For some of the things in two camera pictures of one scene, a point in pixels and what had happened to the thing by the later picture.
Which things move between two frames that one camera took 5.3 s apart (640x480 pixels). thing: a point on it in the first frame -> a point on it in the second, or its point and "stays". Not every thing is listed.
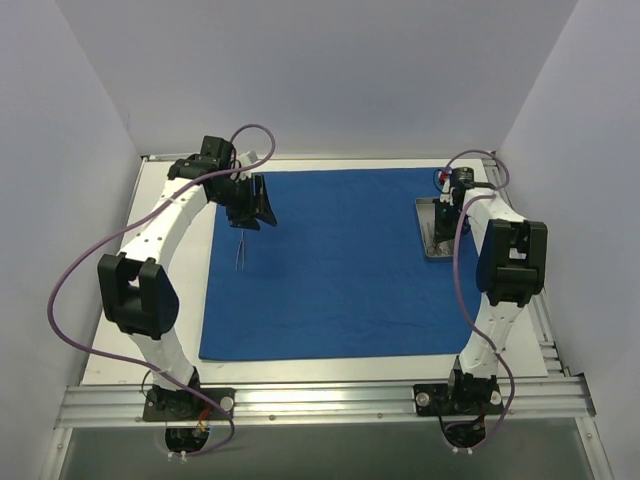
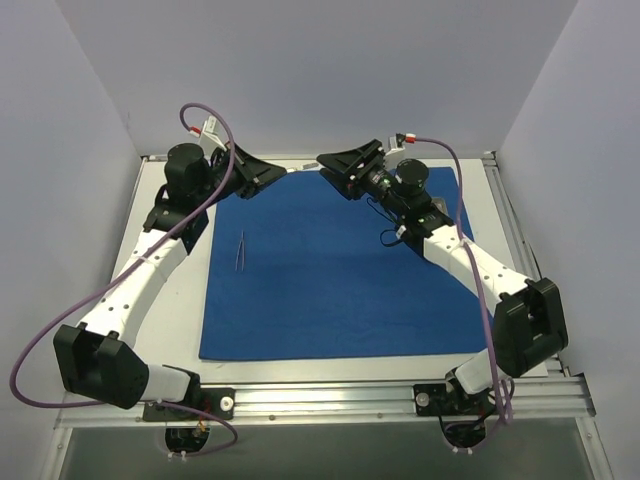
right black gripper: x=444 y=220 -> x=364 y=167
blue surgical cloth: x=344 y=272 stays
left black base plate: x=184 y=405 stays
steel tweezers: x=239 y=249 stays
